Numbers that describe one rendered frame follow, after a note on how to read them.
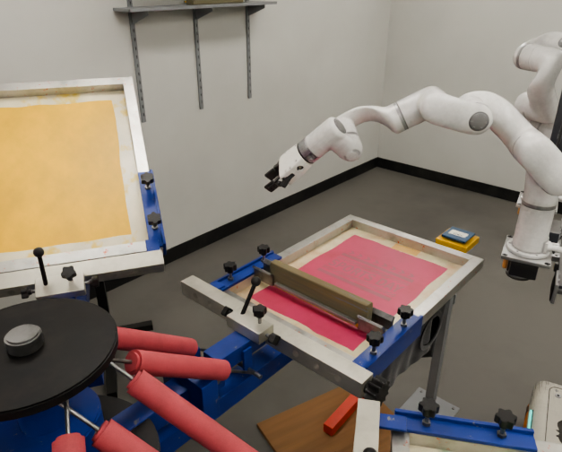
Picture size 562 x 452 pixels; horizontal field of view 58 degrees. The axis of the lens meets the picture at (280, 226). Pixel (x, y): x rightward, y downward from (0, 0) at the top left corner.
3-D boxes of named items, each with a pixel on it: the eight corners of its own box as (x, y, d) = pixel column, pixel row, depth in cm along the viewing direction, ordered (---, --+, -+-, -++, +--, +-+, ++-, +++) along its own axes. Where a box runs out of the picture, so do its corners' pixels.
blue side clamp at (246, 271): (272, 265, 190) (272, 249, 186) (281, 271, 187) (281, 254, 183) (211, 300, 169) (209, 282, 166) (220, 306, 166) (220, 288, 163)
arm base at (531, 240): (561, 247, 161) (574, 202, 154) (559, 265, 151) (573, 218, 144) (508, 237, 168) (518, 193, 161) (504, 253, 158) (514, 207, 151)
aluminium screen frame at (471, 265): (350, 221, 221) (350, 213, 219) (482, 268, 186) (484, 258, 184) (211, 299, 168) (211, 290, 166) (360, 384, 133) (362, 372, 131)
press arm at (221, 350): (250, 334, 145) (250, 320, 143) (265, 343, 141) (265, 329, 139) (203, 366, 133) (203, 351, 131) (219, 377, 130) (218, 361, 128)
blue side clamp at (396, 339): (405, 327, 156) (408, 308, 153) (420, 334, 153) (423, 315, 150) (349, 379, 136) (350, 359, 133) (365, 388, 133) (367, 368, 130)
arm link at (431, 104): (486, 115, 148) (500, 128, 134) (417, 147, 154) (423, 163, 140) (466, 63, 142) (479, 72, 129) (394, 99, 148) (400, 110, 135)
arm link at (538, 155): (484, 70, 145) (503, 82, 128) (562, 160, 154) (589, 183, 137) (444, 106, 150) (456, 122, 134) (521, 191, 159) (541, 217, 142)
